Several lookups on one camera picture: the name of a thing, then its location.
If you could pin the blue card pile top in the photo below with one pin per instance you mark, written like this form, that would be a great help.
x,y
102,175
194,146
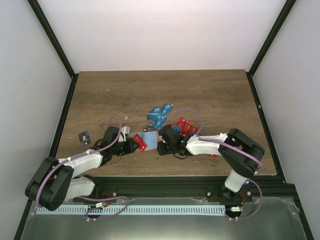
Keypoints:
x,y
158,115

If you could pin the black cards under blue pile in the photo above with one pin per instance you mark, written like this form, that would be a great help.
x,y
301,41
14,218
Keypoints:
x,y
148,128

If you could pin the red VIP card front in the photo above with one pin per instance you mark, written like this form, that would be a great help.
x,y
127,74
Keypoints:
x,y
142,145

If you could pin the red card pile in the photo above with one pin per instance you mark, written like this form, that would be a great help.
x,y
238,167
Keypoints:
x,y
183,132

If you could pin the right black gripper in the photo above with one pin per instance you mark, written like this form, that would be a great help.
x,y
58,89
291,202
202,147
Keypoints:
x,y
161,150

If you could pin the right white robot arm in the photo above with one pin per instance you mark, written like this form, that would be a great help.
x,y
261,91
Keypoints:
x,y
242,154

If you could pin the lone black card far left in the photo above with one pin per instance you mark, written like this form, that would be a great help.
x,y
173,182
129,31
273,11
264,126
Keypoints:
x,y
84,138

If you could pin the black frame post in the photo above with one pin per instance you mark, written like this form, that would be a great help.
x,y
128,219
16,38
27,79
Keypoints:
x,y
276,27
41,17

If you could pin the left black frame post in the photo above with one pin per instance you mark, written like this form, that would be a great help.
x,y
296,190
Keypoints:
x,y
41,17

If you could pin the metal sheet front panel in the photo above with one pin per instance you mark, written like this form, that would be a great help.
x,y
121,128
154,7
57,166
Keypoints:
x,y
272,218

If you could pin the light blue slotted cable duct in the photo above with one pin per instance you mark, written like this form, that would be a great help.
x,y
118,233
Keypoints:
x,y
201,210

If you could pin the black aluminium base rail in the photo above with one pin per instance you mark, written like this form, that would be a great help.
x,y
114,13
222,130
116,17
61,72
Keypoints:
x,y
200,187

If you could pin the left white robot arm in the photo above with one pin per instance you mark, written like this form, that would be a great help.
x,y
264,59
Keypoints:
x,y
59,180

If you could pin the right black frame post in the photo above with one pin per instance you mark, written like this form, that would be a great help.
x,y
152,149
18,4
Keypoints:
x,y
276,27

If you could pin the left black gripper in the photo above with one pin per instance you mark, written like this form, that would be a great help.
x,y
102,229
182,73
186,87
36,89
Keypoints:
x,y
131,142

